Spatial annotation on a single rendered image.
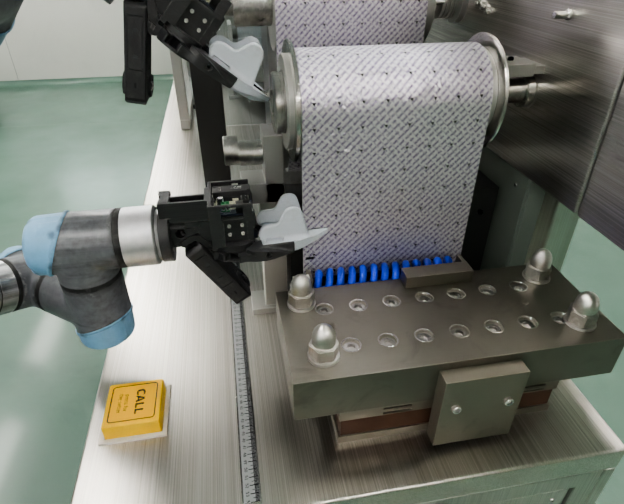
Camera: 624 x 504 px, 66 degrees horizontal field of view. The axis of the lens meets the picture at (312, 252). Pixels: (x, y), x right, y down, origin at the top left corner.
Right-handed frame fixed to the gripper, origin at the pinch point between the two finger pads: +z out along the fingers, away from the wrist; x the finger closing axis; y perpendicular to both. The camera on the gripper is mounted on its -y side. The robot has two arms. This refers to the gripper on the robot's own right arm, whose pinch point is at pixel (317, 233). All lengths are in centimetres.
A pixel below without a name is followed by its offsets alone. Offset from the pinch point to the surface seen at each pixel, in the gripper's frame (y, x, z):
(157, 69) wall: -97, 556, -85
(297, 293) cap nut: -3.4, -8.1, -4.0
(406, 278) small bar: -4.4, -6.2, 10.8
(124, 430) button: -17.5, -13.4, -26.8
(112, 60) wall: -86, 556, -133
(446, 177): 6.9, -0.3, 17.2
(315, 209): 3.8, -0.2, -0.3
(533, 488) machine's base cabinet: -24.4, -25.9, 22.8
